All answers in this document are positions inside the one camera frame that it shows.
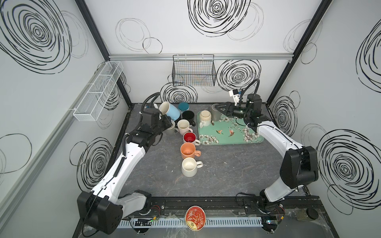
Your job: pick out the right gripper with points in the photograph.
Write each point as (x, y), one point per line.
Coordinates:
(231, 109)

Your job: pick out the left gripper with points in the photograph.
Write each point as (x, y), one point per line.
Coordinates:
(164, 122)

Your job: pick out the light blue mug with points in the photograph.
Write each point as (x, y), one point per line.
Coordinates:
(170, 110)

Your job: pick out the green floral tray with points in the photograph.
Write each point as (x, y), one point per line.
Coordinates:
(226, 131)

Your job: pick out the pink mug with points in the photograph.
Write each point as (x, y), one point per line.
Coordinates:
(184, 126)

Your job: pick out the black and white mug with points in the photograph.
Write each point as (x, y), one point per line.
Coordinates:
(189, 116)

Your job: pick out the cream white mug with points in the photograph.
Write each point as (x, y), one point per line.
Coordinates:
(190, 137)

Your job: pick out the orange peach mug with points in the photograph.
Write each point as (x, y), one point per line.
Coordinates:
(188, 150)

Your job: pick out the white speckled mug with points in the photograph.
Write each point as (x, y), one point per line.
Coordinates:
(190, 167)

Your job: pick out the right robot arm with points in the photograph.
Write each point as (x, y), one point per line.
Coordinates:
(299, 167)

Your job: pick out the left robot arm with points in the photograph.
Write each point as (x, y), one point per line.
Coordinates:
(103, 207)

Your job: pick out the teal and white mug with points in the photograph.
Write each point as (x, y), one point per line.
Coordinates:
(183, 106)

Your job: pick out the beige mug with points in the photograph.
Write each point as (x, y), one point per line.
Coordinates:
(204, 118)

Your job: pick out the black lid jar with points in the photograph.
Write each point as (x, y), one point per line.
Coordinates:
(306, 215)

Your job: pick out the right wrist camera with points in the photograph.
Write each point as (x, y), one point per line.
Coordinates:
(235, 94)

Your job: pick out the black wire basket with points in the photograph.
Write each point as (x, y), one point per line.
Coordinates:
(193, 70)

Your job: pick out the white wire shelf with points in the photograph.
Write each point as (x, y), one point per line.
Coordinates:
(94, 101)

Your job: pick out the white slotted cable duct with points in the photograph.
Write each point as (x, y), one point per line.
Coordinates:
(216, 222)

